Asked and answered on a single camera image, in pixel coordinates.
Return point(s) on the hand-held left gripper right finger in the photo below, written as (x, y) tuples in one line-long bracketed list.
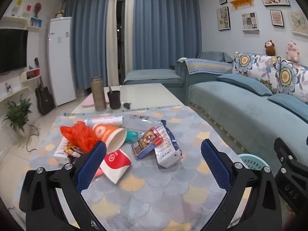
[(216, 166)]

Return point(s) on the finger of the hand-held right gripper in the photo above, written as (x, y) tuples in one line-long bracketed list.
[(285, 150)]

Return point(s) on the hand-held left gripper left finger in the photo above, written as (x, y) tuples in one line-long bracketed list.
[(92, 166)]

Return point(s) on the red paper cup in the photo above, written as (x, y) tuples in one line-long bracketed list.
[(115, 163)]

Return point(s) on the light blue plastic basket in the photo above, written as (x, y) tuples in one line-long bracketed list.
[(252, 160)]

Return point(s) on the orange paper cup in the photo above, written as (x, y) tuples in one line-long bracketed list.
[(105, 133)]

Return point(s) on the white snack box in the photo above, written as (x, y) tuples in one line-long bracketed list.
[(61, 152)]

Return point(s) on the orange plastic bag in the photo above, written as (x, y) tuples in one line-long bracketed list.
[(77, 134)]

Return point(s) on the blue pillow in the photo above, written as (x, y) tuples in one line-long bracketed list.
[(291, 104), (243, 83)]

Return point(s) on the white tube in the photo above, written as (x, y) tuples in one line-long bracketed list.
[(105, 119)]

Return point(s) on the teal small container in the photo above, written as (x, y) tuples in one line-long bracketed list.
[(131, 136)]

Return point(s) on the white blue carton box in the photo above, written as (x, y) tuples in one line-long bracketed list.
[(168, 152)]

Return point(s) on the dark snack packet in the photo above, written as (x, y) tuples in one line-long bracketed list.
[(145, 143)]

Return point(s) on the blue sofa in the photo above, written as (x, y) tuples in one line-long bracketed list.
[(240, 110)]

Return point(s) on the clear plastic bottle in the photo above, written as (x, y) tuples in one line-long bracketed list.
[(137, 121)]

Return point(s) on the pink notebook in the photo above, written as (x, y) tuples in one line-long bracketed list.
[(88, 103)]

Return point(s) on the scale patterned tablecloth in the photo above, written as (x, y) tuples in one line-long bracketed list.
[(149, 197)]

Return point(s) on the black car key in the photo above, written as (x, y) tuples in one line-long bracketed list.
[(127, 105)]

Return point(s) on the dark brown cup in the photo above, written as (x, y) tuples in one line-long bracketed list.
[(114, 99)]

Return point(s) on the bronze thermos bottle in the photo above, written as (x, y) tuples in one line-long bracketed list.
[(98, 93)]

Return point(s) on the floral cushion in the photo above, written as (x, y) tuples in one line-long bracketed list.
[(288, 77), (255, 67)]

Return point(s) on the black acoustic guitar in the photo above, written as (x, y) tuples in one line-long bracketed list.
[(44, 101)]

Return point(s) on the white coffee table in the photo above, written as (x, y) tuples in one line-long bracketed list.
[(144, 93)]

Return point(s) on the green potted plant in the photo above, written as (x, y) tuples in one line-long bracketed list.
[(16, 115)]

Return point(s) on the pink pig plush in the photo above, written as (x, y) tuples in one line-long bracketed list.
[(292, 51)]

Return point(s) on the blue striped armrest cover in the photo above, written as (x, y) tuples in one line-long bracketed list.
[(207, 67)]

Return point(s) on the brown monkey plush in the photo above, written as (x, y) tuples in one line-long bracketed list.
[(270, 48)]

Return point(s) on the white refrigerator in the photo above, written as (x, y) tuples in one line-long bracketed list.
[(61, 62)]

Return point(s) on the rooster figurine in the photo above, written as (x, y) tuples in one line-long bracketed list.
[(9, 88)]

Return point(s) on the dark small figurine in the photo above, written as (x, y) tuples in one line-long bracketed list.
[(36, 62)]

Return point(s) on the blue curtain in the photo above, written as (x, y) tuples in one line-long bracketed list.
[(89, 41), (166, 28)]

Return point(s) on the large butterfly picture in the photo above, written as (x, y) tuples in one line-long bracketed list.
[(299, 24)]

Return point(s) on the white sheer curtain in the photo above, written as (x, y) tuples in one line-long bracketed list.
[(112, 36)]

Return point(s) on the white canvas print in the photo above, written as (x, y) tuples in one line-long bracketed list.
[(250, 21)]

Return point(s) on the black television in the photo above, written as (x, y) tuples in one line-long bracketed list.
[(12, 50)]

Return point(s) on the blue and pink box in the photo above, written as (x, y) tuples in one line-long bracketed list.
[(36, 22)]

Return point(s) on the small potted flower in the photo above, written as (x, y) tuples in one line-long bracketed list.
[(60, 14)]

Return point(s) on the round fan ornament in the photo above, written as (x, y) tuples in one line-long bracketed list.
[(38, 8)]

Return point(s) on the red and white box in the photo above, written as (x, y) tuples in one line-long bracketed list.
[(28, 10)]

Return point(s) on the yellow and white box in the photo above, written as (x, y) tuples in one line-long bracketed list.
[(17, 7)]

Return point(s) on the white low wall shelf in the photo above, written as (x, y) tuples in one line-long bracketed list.
[(21, 90)]

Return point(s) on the butterfly picture small frame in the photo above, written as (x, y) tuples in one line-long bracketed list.
[(276, 18)]

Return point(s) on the tall black picture frame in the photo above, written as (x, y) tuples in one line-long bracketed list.
[(223, 18)]

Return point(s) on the yellow wall shelf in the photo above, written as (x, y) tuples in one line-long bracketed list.
[(241, 2)]

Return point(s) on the white curved wall shelf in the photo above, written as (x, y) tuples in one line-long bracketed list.
[(14, 20)]

